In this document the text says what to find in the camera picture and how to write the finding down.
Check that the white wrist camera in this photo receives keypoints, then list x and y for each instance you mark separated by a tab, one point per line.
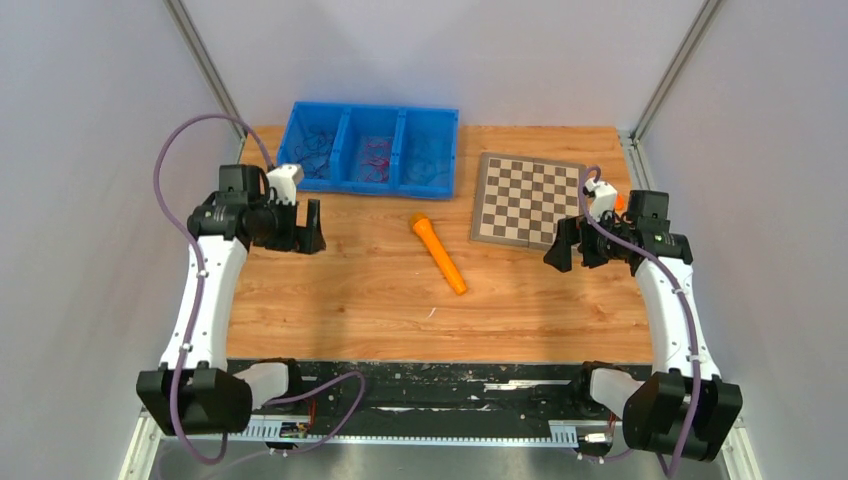
284	181
603	196

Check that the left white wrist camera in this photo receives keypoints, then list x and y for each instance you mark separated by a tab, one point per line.
284	181

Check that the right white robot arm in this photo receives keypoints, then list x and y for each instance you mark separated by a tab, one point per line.
684	409

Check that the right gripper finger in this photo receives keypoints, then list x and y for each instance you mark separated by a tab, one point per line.
591	256
559	255

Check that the right aluminium frame post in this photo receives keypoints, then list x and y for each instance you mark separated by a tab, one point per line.
691	39

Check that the blue three-compartment bin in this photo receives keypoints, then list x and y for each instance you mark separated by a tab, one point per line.
378	150

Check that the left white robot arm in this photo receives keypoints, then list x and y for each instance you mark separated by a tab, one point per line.
191	391

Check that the aluminium frame post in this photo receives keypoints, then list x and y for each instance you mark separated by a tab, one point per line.
194	42
691	39

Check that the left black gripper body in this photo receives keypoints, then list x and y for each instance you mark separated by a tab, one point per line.
277	225

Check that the wooden chessboard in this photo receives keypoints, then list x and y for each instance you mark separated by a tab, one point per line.
519	200

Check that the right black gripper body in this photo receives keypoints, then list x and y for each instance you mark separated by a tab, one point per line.
608	218

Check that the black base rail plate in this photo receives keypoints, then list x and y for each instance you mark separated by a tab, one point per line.
394	402

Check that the left aluminium frame post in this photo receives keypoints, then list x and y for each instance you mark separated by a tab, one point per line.
194	42

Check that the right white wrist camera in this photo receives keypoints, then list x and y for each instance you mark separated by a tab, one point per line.
603	196

